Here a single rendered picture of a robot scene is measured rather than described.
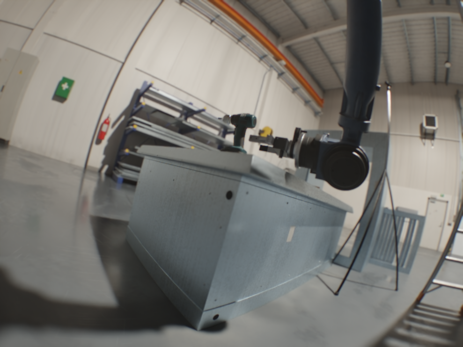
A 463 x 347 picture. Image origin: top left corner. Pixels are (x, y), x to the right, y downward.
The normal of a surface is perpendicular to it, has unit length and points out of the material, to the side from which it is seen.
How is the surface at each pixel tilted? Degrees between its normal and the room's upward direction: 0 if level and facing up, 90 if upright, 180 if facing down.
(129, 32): 90
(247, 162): 67
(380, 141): 90
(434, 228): 90
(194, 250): 90
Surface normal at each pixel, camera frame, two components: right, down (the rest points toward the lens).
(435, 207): -0.72, -0.24
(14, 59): 0.64, 0.13
